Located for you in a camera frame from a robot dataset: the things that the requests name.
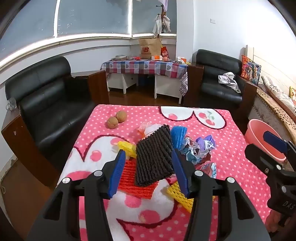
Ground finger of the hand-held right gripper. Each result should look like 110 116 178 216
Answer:
245 144 287 173
264 130 296 154

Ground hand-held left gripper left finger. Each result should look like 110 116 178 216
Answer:
27 149 126 241

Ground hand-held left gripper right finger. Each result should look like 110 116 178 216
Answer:
171 148 271 241

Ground pink plastic bucket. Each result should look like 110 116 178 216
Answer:
245 119 287 162

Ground orange foam net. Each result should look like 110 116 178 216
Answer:
118 159 160 200

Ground blue white wrapper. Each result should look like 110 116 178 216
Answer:
180 137 201 165

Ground large yellow foam net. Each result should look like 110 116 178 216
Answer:
166 181 216 213

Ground red wrapper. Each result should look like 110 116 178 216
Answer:
196 154 212 165

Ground small yellow foam net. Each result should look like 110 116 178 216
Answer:
117 141 137 159

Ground blue patterned wrapper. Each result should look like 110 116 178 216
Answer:
200 162 217 179

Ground black foam net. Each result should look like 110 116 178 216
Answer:
135 124 175 187

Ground blue foam net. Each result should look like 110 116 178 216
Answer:
170 126 188 149

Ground purple white wrapper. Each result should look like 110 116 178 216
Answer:
195 134 216 154

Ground orange clear plastic wrapper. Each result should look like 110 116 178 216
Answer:
138 121 162 139

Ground person's right hand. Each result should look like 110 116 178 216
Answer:
267 211 284 232

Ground brown floral bedspread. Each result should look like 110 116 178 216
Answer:
255 85 296 137

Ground bed with brown cover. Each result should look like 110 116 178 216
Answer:
245 45 296 172

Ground pink polka dot blanket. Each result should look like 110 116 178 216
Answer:
57 104 272 241

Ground floral quilt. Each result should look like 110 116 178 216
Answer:
261 75 296 109

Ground brown walnut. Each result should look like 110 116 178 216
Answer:
116 110 128 122
107 116 119 129

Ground colourful patterned cushion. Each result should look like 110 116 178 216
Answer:
240 55 262 85

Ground white crumpled cloth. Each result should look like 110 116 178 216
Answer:
218 72 241 93

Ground black leather armchair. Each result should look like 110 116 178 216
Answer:
184 49 258 118

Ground white desk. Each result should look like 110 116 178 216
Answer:
106 73 183 104

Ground black leather sofa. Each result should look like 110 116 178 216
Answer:
1 56 110 188

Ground plaid tablecloth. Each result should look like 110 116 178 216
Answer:
100 59 189 96

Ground brown paper bag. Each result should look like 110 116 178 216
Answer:
138 38 163 59

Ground pale hanging cloths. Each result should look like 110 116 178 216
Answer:
153 16 171 34

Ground frosted window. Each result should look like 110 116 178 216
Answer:
0 0 177 70

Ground wooden coat rack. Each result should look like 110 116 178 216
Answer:
153 0 171 39

